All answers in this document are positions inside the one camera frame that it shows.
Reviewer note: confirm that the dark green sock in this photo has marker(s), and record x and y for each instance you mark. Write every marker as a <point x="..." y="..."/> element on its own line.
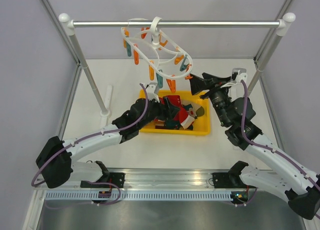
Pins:
<point x="172" y="124"/>

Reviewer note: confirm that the beige striped sock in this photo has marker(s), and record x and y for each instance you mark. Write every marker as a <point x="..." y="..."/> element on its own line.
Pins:
<point x="199" y="110"/>
<point x="158" y="124"/>

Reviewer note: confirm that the white clip sock hanger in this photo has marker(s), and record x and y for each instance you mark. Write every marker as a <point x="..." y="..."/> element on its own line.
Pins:
<point x="166" y="60"/>

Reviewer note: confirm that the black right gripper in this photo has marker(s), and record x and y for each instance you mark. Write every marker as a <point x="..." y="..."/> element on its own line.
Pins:
<point x="210" y="82"/>

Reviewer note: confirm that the silver clothes rack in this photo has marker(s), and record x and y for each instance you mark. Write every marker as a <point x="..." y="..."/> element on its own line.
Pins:
<point x="103" y="40"/>

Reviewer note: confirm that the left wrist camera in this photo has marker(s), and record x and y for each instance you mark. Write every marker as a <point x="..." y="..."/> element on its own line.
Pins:
<point x="152" y="91"/>

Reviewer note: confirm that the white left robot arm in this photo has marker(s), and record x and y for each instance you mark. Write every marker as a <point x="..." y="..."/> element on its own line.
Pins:
<point x="56" y="160"/>

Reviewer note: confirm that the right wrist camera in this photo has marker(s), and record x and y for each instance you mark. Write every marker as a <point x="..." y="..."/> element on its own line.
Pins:
<point x="237" y="76"/>

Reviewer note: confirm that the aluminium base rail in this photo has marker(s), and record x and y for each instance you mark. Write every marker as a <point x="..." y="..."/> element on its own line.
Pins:
<point x="165" y="178"/>

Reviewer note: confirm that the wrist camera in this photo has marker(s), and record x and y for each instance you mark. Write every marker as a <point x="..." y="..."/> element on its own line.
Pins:
<point x="237" y="76"/>
<point x="152" y="91"/>

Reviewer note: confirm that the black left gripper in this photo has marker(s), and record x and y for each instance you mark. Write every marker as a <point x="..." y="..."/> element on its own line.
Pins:
<point x="167" y="110"/>

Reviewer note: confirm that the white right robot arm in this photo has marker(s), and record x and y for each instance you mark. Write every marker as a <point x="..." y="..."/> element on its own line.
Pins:
<point x="236" y="113"/>

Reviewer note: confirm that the yellow plastic tray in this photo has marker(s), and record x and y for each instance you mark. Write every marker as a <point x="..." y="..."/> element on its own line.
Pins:
<point x="201" y="126"/>

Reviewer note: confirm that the white slotted cable duct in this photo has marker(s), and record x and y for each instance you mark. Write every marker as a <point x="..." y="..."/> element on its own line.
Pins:
<point x="138" y="195"/>

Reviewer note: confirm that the red christmas sock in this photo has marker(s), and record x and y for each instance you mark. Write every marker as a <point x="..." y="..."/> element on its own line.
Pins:
<point x="174" y="100"/>

